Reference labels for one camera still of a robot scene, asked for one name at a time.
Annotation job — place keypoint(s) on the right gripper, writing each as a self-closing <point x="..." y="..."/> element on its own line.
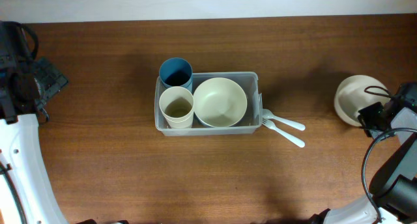
<point x="364" y="114"/>

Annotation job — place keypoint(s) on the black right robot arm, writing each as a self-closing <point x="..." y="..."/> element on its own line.
<point x="390" y="197"/>

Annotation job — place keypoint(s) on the clear plastic storage container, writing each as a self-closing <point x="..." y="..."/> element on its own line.
<point x="252" y="118"/>

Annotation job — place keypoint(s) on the white plastic spoon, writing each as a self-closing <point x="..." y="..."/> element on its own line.
<point x="267" y="114"/>

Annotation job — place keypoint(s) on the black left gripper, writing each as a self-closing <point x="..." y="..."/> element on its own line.
<point x="53" y="80"/>

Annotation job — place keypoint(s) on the blue bowl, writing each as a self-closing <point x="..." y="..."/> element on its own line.
<point x="200" y="122"/>

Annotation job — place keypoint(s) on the cream bowl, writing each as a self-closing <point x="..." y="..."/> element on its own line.
<point x="220" y="102"/>
<point x="350" y="97"/>

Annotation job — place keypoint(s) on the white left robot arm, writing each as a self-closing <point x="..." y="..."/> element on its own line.
<point x="26" y="193"/>

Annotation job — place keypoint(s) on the white plastic fork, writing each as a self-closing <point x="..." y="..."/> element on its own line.
<point x="298" y="142"/>

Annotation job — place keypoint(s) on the cream cup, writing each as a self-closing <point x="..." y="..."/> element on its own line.
<point x="182" y="124"/>
<point x="177" y="104"/>

